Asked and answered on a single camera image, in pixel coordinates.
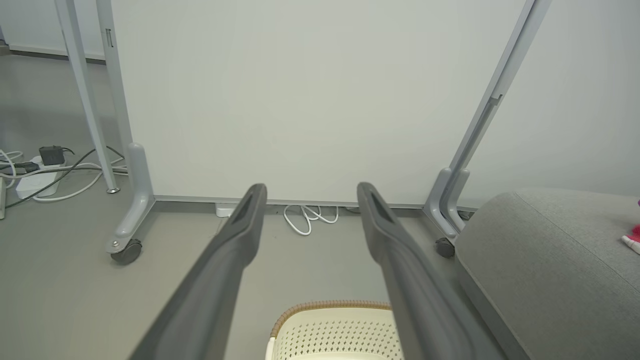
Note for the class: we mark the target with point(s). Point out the black power adapter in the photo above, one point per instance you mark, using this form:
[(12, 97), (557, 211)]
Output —
[(51, 155)]

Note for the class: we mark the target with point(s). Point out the grey fabric sofa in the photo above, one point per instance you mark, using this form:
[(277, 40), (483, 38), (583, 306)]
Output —
[(550, 270)]

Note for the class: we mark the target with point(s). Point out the cream perforated laundry basket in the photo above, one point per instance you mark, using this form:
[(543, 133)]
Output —
[(335, 332)]

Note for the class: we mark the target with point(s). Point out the white metal stand leg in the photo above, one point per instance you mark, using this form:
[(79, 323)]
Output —
[(85, 90)]

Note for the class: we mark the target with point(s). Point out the white partition panel grey frame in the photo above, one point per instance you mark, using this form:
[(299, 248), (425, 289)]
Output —
[(310, 95), (580, 90)]

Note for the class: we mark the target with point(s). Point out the red garment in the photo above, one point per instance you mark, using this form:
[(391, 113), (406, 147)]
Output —
[(636, 233)]

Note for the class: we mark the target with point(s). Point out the white power strip with plugs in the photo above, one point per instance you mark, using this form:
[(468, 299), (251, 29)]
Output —
[(65, 172)]

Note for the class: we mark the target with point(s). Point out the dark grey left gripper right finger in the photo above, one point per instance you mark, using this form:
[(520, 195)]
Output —
[(410, 280)]

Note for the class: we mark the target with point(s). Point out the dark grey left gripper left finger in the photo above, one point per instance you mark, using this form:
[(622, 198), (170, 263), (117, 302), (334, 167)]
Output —
[(220, 265)]

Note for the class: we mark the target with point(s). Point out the small white socket box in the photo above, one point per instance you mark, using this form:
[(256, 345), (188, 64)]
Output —
[(225, 210)]

